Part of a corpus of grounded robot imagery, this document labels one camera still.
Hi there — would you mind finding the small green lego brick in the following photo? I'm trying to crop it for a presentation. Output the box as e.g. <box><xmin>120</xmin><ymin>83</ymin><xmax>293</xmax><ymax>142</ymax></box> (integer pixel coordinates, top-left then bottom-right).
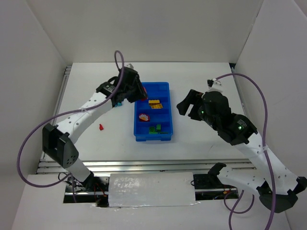
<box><xmin>149</xmin><ymin>126</ymin><xmax>156</xmax><ymax>134</ymax></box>

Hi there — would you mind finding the white foil cover panel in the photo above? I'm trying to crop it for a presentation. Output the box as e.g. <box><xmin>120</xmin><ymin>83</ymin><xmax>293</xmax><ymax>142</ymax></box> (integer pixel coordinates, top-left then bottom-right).
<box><xmin>108</xmin><ymin>172</ymin><xmax>196</xmax><ymax>207</ymax></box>

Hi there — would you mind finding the aluminium frame rail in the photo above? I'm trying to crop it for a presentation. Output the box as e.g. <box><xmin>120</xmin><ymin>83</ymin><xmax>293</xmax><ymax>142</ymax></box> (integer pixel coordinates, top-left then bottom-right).
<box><xmin>37</xmin><ymin>160</ymin><xmax>255</xmax><ymax>173</ymax></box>

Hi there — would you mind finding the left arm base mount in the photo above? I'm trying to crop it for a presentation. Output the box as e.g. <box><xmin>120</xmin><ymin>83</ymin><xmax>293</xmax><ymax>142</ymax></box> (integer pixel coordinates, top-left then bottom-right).
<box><xmin>63</xmin><ymin>177</ymin><xmax>109</xmax><ymax>207</ymax></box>

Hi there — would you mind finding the blue divided plastic tray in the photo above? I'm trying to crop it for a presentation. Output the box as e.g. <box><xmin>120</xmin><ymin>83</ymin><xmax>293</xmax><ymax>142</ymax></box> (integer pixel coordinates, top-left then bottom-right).
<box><xmin>133</xmin><ymin>82</ymin><xmax>173</xmax><ymax>142</ymax></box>

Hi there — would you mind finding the purple cable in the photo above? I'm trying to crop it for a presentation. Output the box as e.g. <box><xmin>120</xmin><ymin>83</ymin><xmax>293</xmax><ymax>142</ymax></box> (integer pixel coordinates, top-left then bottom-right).
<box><xmin>211</xmin><ymin>73</ymin><xmax>275</xmax><ymax>230</ymax></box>
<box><xmin>18</xmin><ymin>50</ymin><xmax>127</xmax><ymax>203</ymax></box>

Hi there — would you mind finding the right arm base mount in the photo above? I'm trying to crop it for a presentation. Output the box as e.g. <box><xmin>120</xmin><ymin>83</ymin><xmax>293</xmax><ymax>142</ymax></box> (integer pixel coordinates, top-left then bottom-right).
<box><xmin>190</xmin><ymin>174</ymin><xmax>238</xmax><ymax>201</ymax></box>

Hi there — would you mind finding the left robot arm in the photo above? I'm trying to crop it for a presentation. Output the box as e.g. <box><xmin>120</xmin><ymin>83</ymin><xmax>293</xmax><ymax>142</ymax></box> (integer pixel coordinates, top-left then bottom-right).
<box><xmin>42</xmin><ymin>67</ymin><xmax>147</xmax><ymax>191</ymax></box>

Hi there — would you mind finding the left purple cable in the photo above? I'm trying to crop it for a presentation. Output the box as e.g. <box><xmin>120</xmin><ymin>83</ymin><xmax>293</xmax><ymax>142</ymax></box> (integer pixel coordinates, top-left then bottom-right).
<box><xmin>18</xmin><ymin>50</ymin><xmax>127</xmax><ymax>203</ymax></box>

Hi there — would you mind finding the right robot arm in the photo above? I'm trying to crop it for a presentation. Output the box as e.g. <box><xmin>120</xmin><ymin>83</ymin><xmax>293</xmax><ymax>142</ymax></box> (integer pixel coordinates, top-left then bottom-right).
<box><xmin>177</xmin><ymin>90</ymin><xmax>307</xmax><ymax>213</ymax></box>

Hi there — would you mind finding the red sloped lego piece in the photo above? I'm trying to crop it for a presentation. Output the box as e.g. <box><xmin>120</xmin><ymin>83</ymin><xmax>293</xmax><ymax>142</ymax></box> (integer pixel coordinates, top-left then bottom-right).
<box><xmin>141</xmin><ymin>87</ymin><xmax>148</xmax><ymax>101</ymax></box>

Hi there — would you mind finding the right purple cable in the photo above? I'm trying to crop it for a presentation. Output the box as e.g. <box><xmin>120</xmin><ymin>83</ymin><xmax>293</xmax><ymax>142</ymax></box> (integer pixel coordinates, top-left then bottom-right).
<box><xmin>211</xmin><ymin>73</ymin><xmax>275</xmax><ymax>230</ymax></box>

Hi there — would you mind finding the yellow striped lego brick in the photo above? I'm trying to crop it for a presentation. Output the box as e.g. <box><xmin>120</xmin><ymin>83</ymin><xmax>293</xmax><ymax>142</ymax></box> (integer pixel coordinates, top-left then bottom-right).
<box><xmin>151</xmin><ymin>103</ymin><xmax>163</xmax><ymax>109</ymax></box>

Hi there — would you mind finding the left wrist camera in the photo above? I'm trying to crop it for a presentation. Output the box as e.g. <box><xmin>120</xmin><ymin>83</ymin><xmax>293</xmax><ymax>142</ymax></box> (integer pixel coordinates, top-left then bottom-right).
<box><xmin>125</xmin><ymin>63</ymin><xmax>134</xmax><ymax>69</ymax></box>

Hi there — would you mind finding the red flower lego brick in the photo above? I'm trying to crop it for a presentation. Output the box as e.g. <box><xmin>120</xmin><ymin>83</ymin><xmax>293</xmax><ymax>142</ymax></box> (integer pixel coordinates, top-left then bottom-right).
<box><xmin>139</xmin><ymin>113</ymin><xmax>150</xmax><ymax>122</ymax></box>

